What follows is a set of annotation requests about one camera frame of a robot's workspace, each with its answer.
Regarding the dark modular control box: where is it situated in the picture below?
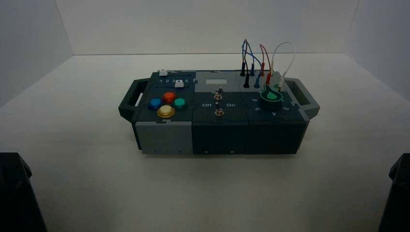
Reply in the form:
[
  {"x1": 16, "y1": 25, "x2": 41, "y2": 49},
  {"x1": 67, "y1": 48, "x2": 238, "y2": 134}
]
[{"x1": 118, "y1": 69, "x2": 321, "y2": 155}]

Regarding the yellow round push button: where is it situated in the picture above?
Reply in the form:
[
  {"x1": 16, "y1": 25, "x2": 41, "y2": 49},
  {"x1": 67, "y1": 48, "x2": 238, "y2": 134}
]
[{"x1": 156, "y1": 105, "x2": 176, "y2": 119}]

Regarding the blue round push button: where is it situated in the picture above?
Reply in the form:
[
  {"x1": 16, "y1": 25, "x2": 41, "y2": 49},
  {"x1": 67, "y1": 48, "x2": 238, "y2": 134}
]
[{"x1": 148, "y1": 98, "x2": 163, "y2": 111}]

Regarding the green and black rotary knob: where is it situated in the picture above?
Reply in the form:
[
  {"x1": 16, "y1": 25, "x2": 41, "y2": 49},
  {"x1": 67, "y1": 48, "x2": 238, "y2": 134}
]
[{"x1": 259, "y1": 84, "x2": 284, "y2": 112}]

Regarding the black jumper cable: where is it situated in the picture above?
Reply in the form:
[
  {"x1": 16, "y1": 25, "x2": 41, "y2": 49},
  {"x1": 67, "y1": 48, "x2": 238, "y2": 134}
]
[{"x1": 240, "y1": 39, "x2": 251, "y2": 88}]

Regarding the blue jumper cable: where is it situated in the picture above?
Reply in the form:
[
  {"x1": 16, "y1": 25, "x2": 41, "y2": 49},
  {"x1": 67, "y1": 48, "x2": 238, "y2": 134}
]
[{"x1": 242, "y1": 41, "x2": 263, "y2": 88}]

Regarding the red jumper cable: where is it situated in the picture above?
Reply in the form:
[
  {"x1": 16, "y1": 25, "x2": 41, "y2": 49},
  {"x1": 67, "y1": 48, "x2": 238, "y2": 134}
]
[{"x1": 259, "y1": 43, "x2": 273, "y2": 86}]

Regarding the white jumper cable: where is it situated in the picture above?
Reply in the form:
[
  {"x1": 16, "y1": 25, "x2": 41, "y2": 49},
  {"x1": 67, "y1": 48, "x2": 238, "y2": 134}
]
[{"x1": 270, "y1": 42, "x2": 296, "y2": 92}]

